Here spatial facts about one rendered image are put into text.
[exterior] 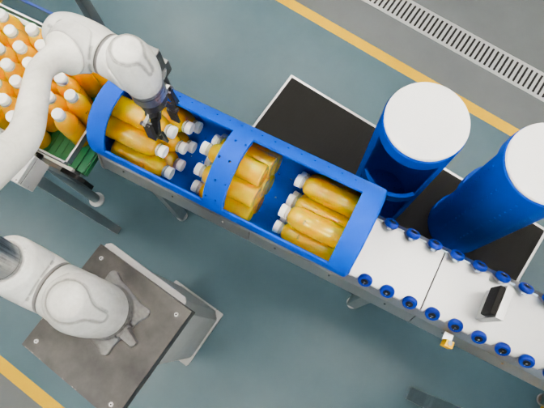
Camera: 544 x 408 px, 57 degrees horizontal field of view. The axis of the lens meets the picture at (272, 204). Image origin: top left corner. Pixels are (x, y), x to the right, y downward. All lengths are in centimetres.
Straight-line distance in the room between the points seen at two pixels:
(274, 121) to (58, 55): 158
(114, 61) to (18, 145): 29
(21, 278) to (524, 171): 147
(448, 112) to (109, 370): 130
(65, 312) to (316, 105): 175
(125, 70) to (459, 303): 119
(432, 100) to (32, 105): 120
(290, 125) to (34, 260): 158
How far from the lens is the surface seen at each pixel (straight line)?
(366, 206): 136
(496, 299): 158
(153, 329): 153
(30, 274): 140
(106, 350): 155
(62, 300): 133
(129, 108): 156
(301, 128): 260
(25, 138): 100
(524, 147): 177
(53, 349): 164
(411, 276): 166
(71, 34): 123
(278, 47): 300
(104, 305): 136
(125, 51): 114
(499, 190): 180
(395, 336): 259
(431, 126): 170
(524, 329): 177
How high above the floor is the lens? 253
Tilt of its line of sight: 75 degrees down
